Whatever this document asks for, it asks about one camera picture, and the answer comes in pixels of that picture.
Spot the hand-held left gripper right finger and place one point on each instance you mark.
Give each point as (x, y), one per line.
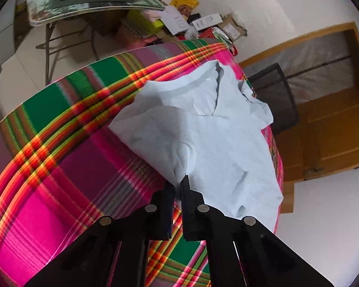
(187, 203)

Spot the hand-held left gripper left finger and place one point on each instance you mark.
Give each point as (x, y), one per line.
(169, 209)

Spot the light blue t-shirt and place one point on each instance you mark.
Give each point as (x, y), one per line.
(212, 140)

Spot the wooden board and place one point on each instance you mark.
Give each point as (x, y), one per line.
(287, 197)

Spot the pink green plaid tablecloth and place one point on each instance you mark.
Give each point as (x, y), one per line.
(62, 170)

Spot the black mesh office chair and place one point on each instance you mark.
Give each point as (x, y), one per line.
(275, 95)

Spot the wooden door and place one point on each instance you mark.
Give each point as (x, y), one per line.
(332, 131)

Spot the pink plastic bin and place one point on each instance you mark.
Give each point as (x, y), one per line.
(131, 34)

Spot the brown cardboard box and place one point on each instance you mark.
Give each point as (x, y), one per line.
(232, 28)

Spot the white slim box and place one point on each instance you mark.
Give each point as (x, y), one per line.
(208, 22)

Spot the white paper sheets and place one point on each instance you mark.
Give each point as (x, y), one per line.
(175, 21)

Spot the black pouch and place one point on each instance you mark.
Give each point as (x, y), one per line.
(194, 17)

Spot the yellow-green box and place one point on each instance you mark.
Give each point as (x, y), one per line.
(143, 21)

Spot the black rod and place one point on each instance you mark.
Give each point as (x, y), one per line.
(317, 63)

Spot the clear plastic curtain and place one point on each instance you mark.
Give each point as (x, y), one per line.
(311, 53)

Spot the yellow paper bag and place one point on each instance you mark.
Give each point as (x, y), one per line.
(184, 3)

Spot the glass-top folding table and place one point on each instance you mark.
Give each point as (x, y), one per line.
(42, 15)

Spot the grey cabinet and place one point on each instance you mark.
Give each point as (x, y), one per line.
(0, 36)

